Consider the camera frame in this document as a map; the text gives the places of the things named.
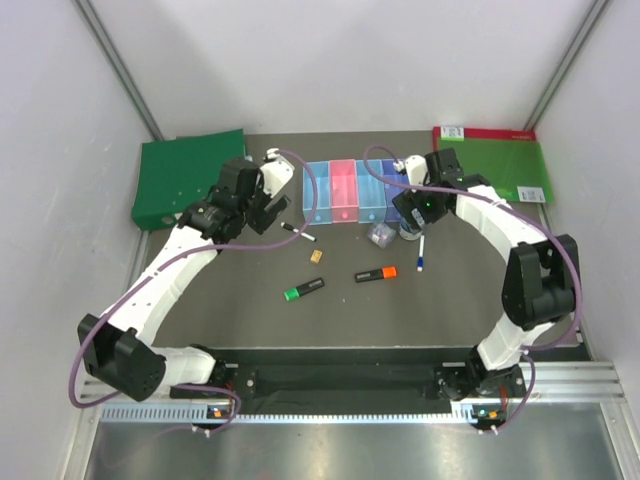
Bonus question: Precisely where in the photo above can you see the blue lidded round jar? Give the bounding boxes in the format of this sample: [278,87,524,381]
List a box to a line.
[398,218,425,241]

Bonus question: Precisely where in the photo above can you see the black capped whiteboard marker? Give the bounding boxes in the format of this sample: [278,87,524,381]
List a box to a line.
[280,222,317,242]

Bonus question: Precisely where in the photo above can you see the light blue end drawer bin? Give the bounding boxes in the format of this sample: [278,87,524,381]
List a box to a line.
[302,161,332,225]

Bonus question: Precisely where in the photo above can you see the blue capped whiteboard marker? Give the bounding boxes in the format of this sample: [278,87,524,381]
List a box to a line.
[416,234,425,272]

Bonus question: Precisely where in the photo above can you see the small tan eraser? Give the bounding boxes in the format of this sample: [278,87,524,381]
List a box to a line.
[310,250,322,263]

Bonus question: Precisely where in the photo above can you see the pink drawer bin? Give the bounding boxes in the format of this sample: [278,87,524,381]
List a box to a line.
[329,159,359,223]

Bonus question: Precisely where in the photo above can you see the green transparent folder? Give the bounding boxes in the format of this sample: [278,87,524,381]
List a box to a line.
[436,138,554,204]

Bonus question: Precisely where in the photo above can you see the purple drawer bin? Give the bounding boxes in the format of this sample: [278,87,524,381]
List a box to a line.
[382,159,408,223]

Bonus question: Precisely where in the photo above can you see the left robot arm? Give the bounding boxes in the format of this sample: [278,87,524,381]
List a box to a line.
[72,148,295,402]

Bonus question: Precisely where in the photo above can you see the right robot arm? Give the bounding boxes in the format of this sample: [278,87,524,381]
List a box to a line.
[393,148,579,400]

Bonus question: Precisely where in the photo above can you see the clear jar of paper clips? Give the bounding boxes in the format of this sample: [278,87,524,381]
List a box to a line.
[367,222,396,249]

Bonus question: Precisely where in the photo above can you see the orange capped black highlighter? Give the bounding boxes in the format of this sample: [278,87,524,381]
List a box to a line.
[354,266,397,283]

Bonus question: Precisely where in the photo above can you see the green capped black highlighter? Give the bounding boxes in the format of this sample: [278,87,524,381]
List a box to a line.
[284,277,325,302]

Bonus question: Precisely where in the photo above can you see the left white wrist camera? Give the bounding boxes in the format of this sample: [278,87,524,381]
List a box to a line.
[260,148,295,198]

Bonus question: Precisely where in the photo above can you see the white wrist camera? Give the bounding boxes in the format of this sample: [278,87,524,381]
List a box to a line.
[260,148,295,198]
[393,155,429,186]

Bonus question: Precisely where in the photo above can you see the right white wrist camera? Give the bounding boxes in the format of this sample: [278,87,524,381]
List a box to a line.
[393,155,429,186]

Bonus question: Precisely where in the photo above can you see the green ring binder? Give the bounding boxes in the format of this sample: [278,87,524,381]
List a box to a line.
[131,129,246,231]

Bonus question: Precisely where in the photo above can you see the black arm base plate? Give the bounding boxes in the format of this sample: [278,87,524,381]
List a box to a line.
[169,348,531,416]

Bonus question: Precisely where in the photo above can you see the slotted cable duct rail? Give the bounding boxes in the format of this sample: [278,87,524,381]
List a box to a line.
[99,399,491,427]

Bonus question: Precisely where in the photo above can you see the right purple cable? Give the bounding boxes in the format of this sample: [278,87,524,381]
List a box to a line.
[363,144,584,437]

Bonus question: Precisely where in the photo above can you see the purple cable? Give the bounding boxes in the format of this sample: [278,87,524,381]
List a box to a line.
[68,148,321,441]
[363,144,584,437]

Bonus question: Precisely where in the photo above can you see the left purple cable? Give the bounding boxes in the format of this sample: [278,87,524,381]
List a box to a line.
[68,148,321,441]

